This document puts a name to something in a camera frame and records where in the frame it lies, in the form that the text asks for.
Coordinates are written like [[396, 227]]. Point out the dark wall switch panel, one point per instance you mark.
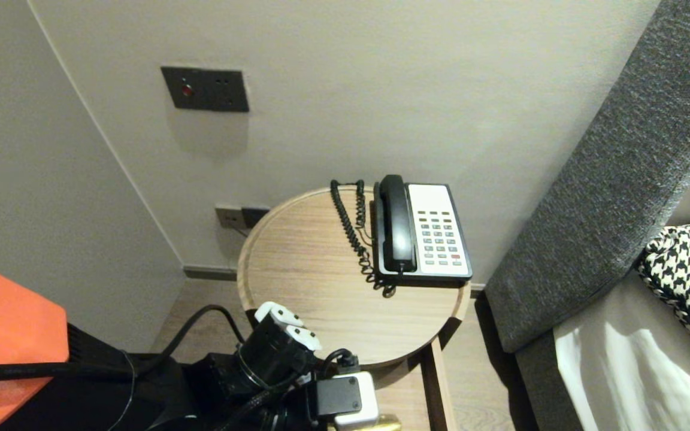
[[207, 90]]

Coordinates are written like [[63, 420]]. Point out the white bed sheet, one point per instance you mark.
[[638, 371]]

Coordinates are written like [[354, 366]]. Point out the beige wall data socket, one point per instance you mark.
[[228, 218]]

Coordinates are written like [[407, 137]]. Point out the gold tissue pack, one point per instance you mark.
[[384, 425]]

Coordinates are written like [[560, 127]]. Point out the round wooden bedside table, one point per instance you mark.
[[321, 269]]

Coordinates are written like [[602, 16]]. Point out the grey upholstered bed frame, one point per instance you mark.
[[542, 389]]

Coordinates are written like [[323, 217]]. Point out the black and white desk telephone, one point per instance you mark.
[[438, 200]]

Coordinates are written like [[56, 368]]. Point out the grey wall baseboard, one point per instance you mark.
[[210, 274]]

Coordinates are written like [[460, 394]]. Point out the dark wall power socket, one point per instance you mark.
[[255, 216]]

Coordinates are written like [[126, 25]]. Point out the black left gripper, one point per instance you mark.
[[273, 353]]

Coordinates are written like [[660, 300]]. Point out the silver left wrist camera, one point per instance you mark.
[[339, 395]]

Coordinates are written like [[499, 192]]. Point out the black telephone handset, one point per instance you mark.
[[396, 224]]

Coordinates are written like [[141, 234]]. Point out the grey fabric headboard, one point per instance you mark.
[[608, 179]]

